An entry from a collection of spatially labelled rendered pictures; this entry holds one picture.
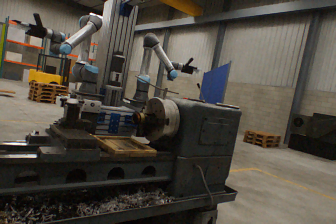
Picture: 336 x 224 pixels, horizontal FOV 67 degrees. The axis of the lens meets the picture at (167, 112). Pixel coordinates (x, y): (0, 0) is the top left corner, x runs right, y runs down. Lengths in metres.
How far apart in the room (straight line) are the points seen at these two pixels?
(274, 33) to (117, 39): 11.48
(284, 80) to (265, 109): 1.54
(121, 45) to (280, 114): 10.54
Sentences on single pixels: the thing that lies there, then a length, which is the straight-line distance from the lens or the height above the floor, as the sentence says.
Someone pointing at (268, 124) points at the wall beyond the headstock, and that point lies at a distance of 12.63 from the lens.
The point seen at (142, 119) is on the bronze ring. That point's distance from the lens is 1.72.
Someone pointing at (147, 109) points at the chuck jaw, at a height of 1.14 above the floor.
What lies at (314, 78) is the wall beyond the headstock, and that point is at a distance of 12.16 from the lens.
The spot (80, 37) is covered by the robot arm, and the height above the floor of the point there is 1.58.
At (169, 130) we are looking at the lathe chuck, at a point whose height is 1.04.
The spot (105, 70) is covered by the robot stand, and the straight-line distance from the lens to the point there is 2.42.
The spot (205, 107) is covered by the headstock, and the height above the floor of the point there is 1.23.
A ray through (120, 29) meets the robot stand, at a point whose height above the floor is 1.77.
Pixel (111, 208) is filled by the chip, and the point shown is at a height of 0.58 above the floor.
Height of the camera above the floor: 1.29
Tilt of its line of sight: 5 degrees down
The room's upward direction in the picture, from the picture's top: 10 degrees clockwise
